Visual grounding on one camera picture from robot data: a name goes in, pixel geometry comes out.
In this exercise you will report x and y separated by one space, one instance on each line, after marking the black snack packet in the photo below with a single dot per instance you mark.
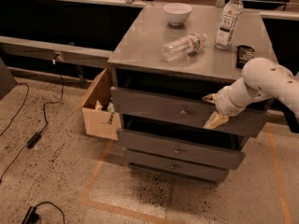
243 55

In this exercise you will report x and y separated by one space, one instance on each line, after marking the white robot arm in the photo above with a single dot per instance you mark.
261 79

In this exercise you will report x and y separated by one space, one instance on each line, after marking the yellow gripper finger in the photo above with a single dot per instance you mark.
216 119
211 98

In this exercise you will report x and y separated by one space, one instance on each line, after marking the grey middle drawer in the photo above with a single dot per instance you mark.
181 150

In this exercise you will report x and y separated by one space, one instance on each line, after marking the grey drawer cabinet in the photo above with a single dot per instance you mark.
138 64

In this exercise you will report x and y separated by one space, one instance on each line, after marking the lying clear water bottle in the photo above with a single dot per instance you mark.
184 46

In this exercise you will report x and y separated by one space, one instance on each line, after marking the grey bottom drawer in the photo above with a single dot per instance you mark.
176 166

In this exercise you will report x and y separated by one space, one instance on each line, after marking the grey metal rail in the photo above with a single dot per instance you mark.
52 51

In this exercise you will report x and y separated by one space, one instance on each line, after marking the upright clear drink bottle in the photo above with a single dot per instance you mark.
229 17

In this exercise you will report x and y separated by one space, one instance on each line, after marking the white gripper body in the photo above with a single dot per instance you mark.
226 102

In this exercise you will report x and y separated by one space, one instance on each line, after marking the white ceramic bowl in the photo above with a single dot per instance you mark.
177 13

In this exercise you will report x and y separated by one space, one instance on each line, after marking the grey top drawer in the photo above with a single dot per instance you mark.
184 112

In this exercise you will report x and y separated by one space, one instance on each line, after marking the cardboard box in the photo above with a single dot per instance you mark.
99 116

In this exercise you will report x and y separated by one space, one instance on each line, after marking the grey drawer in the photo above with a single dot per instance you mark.
184 112
181 150
176 166

